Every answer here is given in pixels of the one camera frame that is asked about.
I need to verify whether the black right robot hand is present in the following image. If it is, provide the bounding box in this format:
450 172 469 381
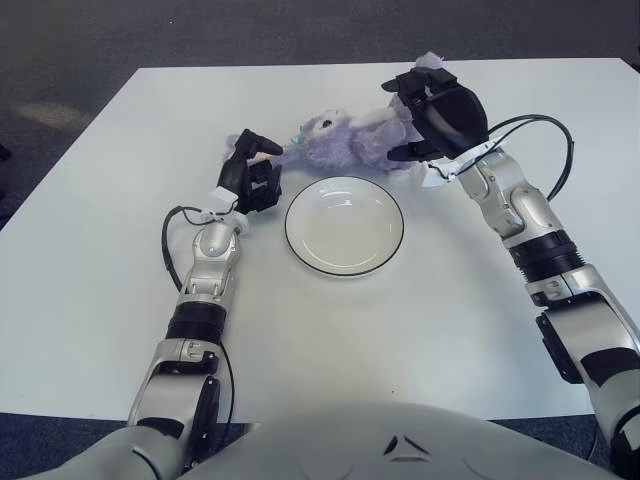
380 64 487 164

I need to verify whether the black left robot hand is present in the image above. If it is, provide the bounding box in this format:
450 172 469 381
217 128 285 215

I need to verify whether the purple plush bunny doll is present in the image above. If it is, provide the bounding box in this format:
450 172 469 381
222 51 446 174

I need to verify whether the white plate with black rim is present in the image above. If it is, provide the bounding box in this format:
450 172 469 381
284 175 404 278

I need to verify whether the white left wrist connector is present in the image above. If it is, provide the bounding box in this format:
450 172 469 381
209 187 236 221

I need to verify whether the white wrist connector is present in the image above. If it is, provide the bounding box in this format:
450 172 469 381
422 139 506 189
209 187 236 221

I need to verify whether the white right wrist connector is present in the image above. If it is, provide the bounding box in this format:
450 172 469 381
422 139 506 189

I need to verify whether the grey robot torso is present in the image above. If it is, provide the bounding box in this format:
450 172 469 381
184 399 616 480

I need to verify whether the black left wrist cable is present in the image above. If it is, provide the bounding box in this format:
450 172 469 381
160 204 236 291

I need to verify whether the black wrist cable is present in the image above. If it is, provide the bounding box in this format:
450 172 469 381
160 204 236 291
487 113 576 201

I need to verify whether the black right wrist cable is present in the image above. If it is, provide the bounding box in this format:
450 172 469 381
487 113 576 201

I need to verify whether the black left elbow cable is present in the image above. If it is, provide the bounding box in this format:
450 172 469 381
217 344 236 441

